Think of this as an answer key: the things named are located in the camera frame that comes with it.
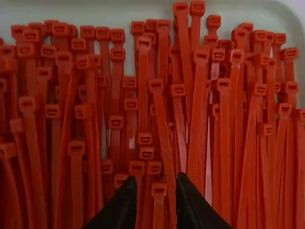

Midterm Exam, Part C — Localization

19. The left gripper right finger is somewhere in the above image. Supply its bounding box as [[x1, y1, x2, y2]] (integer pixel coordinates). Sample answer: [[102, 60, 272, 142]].
[[175, 171, 230, 229]]

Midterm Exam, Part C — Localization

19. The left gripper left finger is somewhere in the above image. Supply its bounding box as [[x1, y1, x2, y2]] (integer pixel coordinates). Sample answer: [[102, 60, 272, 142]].
[[82, 176, 139, 229]]

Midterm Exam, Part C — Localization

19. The pale tray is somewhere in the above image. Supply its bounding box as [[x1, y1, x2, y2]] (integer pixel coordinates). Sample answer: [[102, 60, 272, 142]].
[[0, 0, 305, 113]]

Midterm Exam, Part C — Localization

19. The row of orange cable ties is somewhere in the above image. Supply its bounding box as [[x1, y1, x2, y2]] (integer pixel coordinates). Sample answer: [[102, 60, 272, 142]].
[[0, 0, 305, 229]]

